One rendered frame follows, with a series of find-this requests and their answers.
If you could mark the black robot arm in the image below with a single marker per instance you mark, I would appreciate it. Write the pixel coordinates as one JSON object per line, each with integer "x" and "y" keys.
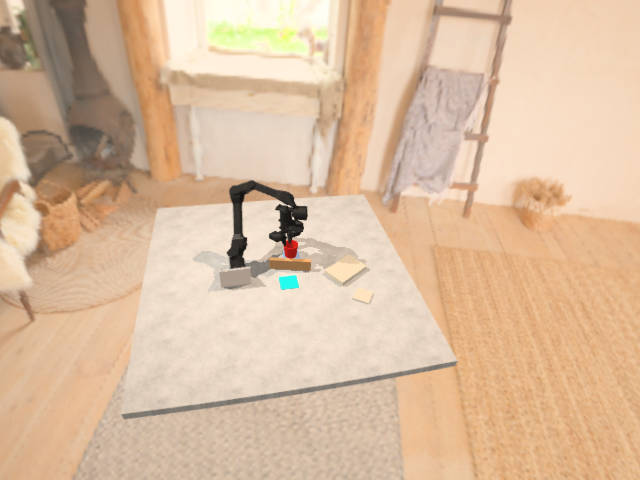
{"x": 239, "y": 242}

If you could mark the orange wooden bar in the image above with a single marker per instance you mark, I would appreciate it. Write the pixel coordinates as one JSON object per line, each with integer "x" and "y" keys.
{"x": 290, "y": 264}

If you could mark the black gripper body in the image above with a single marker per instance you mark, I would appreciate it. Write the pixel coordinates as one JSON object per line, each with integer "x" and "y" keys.
{"x": 278, "y": 236}

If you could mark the red cup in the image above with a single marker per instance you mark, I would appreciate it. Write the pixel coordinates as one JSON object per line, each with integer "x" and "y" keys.
{"x": 290, "y": 249}

